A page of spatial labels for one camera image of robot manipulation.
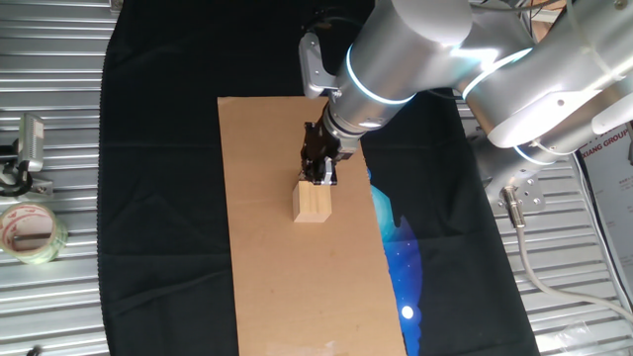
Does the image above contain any small wooden block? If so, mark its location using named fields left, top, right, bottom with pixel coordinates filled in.
left=291, top=180, right=333, bottom=223

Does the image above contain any clear packing tape roll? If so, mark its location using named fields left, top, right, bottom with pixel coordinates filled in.
left=0, top=202, right=69, bottom=266

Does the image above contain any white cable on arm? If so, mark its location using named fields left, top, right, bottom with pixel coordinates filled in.
left=563, top=0, right=633, bottom=83

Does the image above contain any thick grey robot cable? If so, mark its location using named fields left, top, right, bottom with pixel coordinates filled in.
left=498, top=186, right=633, bottom=323

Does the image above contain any brown cardboard sheet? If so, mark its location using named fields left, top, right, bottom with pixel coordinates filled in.
left=217, top=96, right=409, bottom=356

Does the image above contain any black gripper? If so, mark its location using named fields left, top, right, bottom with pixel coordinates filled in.
left=298, top=118, right=355, bottom=188

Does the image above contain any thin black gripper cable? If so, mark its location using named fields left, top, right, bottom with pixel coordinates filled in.
left=302, top=10, right=370, bottom=36

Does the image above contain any black cloth with blue print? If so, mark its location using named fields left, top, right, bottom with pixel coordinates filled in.
left=96, top=0, right=543, bottom=356

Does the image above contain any silver box camera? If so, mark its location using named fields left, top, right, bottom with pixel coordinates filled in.
left=17, top=113, right=45, bottom=173

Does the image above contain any white box with red print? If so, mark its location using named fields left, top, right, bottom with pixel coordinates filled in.
left=577, top=122, right=633, bottom=311

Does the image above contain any clear plastic bag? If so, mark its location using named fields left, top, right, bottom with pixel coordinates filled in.
left=536, top=319, right=612, bottom=356

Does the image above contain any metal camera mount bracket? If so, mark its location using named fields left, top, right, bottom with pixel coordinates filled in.
left=19, top=176, right=54, bottom=199

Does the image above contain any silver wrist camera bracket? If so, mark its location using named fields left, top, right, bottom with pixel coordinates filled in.
left=298, top=32, right=343, bottom=99

